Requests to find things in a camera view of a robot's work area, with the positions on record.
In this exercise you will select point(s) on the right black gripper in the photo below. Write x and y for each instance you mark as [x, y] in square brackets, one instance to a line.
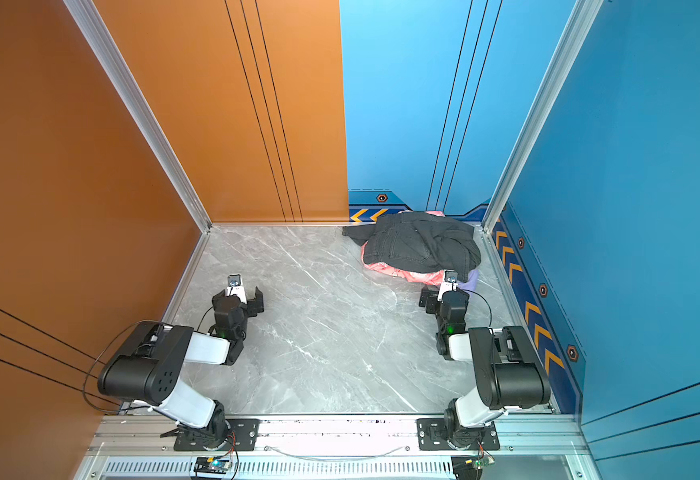
[428, 300]

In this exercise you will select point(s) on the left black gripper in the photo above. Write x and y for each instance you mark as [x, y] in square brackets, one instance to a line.
[254, 300]

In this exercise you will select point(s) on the purple cloth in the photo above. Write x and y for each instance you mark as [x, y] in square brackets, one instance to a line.
[472, 283]

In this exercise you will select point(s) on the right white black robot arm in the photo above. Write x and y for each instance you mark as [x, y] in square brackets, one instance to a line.
[508, 374]

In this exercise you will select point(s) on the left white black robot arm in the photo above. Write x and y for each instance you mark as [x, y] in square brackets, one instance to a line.
[146, 369]

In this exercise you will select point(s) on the pink cloth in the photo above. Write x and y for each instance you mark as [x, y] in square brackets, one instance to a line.
[430, 278]

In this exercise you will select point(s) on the black cloth garment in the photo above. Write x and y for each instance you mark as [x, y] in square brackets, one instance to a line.
[418, 242]

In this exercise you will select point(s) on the left green circuit board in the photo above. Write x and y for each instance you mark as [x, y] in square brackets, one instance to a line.
[213, 467]

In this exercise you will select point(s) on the green circuit board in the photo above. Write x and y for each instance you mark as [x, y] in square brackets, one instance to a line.
[481, 461]
[213, 467]

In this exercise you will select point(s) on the right green circuit board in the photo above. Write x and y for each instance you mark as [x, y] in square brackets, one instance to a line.
[481, 461]

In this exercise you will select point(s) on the white vented grille strip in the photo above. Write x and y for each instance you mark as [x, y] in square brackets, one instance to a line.
[257, 467]

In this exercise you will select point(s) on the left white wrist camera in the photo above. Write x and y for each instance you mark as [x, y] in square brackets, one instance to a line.
[235, 288]

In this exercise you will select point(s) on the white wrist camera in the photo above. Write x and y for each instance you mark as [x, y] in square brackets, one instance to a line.
[449, 283]
[235, 288]

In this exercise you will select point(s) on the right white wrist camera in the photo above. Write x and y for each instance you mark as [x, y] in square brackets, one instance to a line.
[449, 283]

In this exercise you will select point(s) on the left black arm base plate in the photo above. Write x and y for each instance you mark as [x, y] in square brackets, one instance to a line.
[241, 434]

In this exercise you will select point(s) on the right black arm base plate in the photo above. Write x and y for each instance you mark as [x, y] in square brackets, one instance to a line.
[434, 435]

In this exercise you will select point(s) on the aluminium front frame rail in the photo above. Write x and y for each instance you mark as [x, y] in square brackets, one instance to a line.
[323, 435]

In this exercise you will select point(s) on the left aluminium corner post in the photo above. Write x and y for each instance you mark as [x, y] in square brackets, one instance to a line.
[92, 25]

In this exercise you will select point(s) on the aluminium corner post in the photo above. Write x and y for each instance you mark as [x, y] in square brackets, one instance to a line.
[577, 28]
[92, 25]

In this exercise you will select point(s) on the right aluminium corner post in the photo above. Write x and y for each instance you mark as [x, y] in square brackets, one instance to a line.
[577, 28]

